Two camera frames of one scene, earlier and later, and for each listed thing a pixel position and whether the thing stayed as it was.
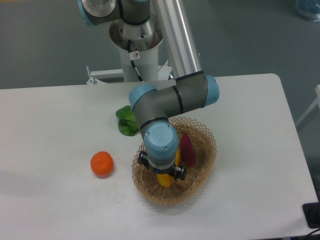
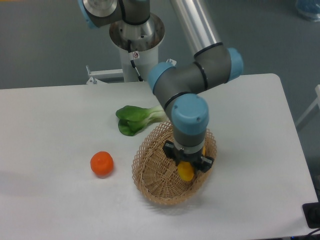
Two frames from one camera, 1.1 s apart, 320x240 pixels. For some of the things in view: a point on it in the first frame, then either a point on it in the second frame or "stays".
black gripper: x=179 y=172 → x=178 y=156
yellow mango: x=165 y=180 → x=185 y=170
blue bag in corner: x=310 y=8 stays
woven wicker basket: x=197 y=174 stays
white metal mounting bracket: x=164 y=71 stays
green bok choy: x=128 y=124 stays
